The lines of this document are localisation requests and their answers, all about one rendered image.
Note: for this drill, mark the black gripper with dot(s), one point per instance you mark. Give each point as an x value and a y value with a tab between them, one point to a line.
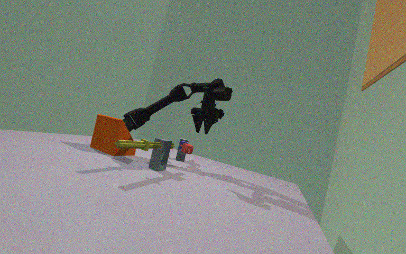
201	114

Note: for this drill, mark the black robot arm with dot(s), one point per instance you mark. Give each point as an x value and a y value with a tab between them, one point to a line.
214	91

